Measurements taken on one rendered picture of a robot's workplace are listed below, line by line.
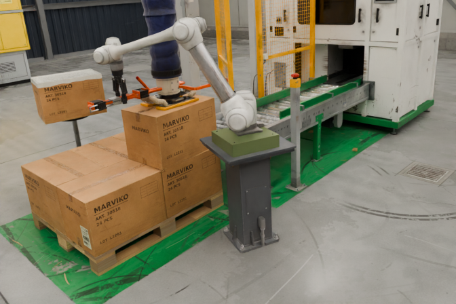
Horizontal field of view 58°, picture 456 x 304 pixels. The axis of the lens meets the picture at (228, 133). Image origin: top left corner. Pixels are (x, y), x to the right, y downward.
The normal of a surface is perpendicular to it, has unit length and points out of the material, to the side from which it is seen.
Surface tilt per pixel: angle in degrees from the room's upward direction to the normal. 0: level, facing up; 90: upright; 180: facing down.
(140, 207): 90
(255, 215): 90
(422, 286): 0
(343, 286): 0
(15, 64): 90
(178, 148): 90
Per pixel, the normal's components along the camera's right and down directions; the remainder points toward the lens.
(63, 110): 0.54, 0.25
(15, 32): 0.70, 0.19
